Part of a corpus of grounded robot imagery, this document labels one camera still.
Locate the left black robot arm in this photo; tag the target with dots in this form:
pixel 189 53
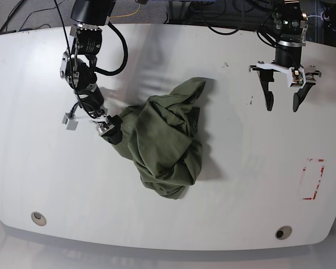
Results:
pixel 287 35

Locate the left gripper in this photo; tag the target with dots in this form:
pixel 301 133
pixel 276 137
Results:
pixel 266 72

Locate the table cable grommet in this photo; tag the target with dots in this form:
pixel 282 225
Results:
pixel 38 219
pixel 283 233

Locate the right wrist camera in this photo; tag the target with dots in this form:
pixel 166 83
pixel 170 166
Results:
pixel 70 122

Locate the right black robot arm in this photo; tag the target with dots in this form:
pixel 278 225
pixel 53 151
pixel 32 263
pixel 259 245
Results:
pixel 79 68

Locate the right table cable grommet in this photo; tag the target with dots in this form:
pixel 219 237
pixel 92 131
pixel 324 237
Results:
pixel 283 233

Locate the left table cable grommet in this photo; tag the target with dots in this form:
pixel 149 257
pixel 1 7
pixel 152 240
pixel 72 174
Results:
pixel 38 219

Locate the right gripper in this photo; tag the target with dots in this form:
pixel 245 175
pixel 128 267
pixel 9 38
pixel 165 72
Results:
pixel 110 126

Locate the red tape rectangle marking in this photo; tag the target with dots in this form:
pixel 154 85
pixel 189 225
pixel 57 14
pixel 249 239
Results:
pixel 312 174

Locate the green t-shirt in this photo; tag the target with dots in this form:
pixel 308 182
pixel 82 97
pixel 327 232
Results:
pixel 160 137

